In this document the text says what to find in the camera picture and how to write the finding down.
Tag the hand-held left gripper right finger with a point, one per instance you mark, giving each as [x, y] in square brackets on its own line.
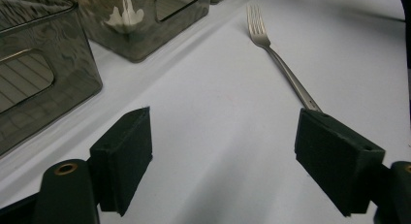
[336, 156]

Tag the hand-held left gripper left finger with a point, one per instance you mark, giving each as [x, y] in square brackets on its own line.
[126, 153]

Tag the steel fork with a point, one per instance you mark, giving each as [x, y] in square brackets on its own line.
[284, 67]

